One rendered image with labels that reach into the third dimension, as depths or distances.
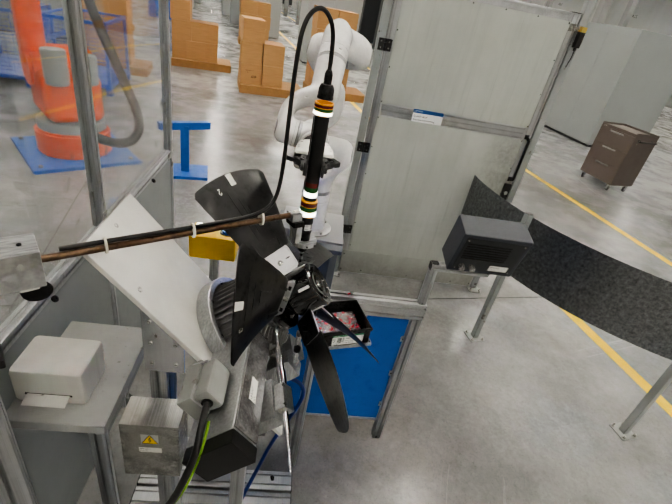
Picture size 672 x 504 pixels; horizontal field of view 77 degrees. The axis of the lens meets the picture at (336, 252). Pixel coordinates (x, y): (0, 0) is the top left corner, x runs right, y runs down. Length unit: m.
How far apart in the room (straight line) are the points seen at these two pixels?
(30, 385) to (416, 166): 2.47
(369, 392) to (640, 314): 1.47
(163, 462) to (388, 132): 2.27
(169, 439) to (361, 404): 1.10
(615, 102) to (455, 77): 7.99
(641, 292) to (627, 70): 8.28
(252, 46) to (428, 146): 6.00
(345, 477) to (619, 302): 1.66
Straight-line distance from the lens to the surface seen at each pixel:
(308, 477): 2.17
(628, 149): 7.63
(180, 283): 1.12
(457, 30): 2.91
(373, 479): 2.23
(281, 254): 1.10
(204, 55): 10.33
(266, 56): 8.64
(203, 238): 1.54
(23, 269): 0.88
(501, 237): 1.62
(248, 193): 1.12
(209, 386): 0.91
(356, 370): 1.99
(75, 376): 1.25
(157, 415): 1.29
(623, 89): 10.76
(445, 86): 2.94
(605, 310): 2.73
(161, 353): 1.19
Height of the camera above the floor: 1.86
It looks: 31 degrees down
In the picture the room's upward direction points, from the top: 11 degrees clockwise
